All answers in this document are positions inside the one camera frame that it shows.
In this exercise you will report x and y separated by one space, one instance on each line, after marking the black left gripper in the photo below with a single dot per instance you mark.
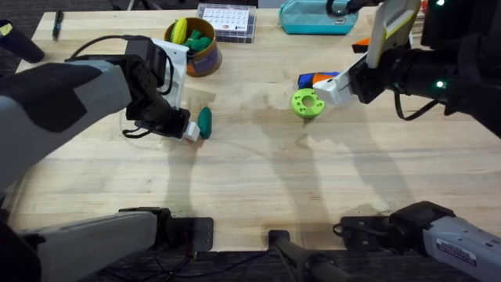
150 105

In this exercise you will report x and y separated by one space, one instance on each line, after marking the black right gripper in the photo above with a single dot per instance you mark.
372 84

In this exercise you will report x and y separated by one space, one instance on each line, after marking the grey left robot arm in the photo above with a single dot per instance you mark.
58 117

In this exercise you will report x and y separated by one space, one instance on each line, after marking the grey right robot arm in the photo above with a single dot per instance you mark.
430 74

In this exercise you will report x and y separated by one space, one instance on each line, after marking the blue electric screwdriver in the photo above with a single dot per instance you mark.
304 80

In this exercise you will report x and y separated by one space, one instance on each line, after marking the green toy cucumber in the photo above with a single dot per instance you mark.
204 122

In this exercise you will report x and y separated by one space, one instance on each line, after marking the green disc with holes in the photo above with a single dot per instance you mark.
300 105

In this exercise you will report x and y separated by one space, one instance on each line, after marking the orange ribbed wedge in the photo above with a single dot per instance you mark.
361 45

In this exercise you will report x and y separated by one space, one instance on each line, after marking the teal zip bag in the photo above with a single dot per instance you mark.
313 19

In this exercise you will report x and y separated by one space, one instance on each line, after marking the left wrist white upright plate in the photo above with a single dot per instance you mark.
178 62

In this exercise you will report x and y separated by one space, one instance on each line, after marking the right wrist upright plate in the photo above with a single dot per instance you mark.
391 31

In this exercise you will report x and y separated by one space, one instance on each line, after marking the brown tub with toys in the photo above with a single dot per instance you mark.
197 47

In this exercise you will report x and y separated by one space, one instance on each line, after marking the clear plastic parts box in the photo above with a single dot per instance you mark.
229 21

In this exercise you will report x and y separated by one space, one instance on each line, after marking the black pen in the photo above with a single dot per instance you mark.
58 24

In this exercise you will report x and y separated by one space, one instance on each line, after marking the black cylinder with yellow tape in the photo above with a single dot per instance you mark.
19 43

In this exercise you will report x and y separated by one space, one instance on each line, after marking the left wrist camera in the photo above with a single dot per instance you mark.
140 49

